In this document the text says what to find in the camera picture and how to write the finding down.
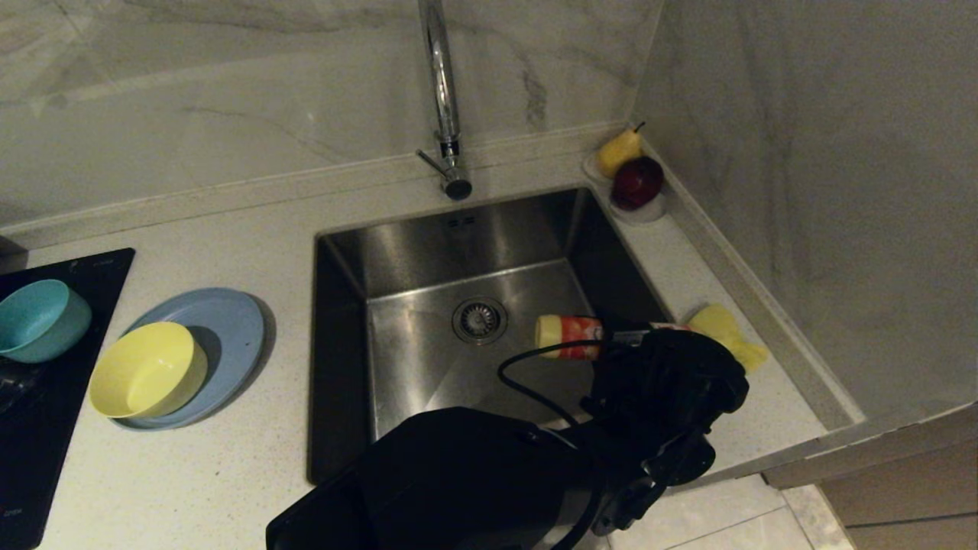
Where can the metal sink drain strainer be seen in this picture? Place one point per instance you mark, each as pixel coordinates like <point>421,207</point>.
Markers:
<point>480,320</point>

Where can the chrome faucet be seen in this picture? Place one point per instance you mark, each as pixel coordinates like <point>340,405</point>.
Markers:
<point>443,92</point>

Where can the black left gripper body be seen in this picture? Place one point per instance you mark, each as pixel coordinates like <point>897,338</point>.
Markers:
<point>665,397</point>

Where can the yellow sponge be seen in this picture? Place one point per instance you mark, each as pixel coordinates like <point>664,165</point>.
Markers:
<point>726,321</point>

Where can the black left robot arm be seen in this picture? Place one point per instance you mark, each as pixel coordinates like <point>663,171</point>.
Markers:
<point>458,481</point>

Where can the stainless steel sink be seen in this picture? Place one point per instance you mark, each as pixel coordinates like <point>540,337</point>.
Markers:
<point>412,344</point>

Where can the yellow pear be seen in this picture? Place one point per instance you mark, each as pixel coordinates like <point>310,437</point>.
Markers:
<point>615,156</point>

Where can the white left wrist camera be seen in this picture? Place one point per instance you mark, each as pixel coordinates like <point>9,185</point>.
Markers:
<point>630,335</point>

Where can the teal bowl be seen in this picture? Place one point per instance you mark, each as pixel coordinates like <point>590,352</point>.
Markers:
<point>38,321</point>

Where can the yellow bowl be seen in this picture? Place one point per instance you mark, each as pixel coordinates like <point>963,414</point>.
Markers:
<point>145,370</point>

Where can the red apple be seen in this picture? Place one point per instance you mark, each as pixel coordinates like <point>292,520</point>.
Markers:
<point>636,183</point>

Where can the small white dish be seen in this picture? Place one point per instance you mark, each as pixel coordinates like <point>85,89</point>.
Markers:
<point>649,215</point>

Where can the black induction cooktop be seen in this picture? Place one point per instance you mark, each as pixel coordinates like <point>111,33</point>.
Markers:
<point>38,458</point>

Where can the blue plate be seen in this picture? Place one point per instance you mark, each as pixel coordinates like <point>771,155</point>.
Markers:
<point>229,336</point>

